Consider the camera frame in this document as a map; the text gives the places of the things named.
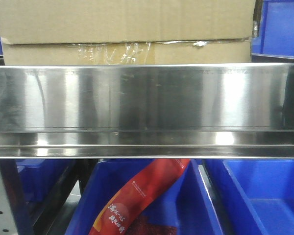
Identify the brown cardboard carton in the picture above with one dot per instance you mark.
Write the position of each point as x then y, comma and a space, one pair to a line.
126, 32

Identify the blue bin with red bag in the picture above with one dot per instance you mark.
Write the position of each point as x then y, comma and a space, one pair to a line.
184, 209

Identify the red snack bag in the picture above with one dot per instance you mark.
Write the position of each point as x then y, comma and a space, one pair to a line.
136, 195

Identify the blue bin lower left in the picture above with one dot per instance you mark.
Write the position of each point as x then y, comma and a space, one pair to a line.
38, 176

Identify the empty blue bin lower right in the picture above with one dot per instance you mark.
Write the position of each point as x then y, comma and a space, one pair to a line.
258, 195

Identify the blue bin upper right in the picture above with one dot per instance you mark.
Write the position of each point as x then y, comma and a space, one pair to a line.
276, 29

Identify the stainless steel shelf rail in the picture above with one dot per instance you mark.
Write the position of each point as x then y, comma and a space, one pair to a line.
204, 111

